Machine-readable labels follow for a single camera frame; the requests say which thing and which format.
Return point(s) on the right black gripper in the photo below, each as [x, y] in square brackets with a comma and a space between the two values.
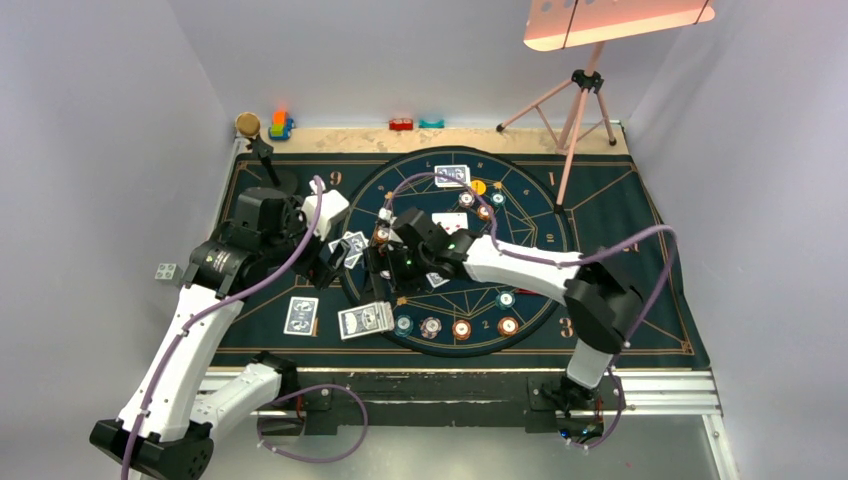
[383, 257]

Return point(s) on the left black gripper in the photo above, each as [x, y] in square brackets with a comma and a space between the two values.
[318, 270]

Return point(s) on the face down card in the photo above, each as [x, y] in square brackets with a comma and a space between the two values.
[435, 280]

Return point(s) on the dealt card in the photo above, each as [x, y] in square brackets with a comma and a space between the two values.
[452, 176]
[357, 243]

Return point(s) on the discarded card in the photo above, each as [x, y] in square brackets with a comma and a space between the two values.
[301, 316]

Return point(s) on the green poker chip stack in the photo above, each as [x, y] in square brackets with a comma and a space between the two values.
[404, 325]

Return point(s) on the pink white poker chip stack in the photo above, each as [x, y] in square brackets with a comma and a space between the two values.
[430, 328]

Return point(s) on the blue playing card deck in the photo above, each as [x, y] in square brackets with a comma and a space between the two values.
[372, 318]

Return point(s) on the yellow dealer button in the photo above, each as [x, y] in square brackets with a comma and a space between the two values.
[478, 186]

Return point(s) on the orange red poker chip stack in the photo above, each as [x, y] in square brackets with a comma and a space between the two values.
[461, 330]

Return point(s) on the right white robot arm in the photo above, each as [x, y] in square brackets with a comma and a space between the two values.
[602, 303]

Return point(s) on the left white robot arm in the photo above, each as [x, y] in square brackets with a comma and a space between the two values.
[165, 431]

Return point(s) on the round blue poker mat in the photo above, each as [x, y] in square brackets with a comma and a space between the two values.
[527, 219]

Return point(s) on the teal toy block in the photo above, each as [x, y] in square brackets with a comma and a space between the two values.
[431, 123]

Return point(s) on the red toy block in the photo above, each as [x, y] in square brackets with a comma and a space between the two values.
[401, 124]

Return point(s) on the colourful toy block stack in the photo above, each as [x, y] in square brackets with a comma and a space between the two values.
[281, 126]

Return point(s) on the grey lego brick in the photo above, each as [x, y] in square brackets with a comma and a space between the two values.
[167, 272]

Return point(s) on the gold round knob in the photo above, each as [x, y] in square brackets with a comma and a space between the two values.
[248, 124]

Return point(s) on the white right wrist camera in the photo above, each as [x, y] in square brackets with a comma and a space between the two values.
[385, 218]

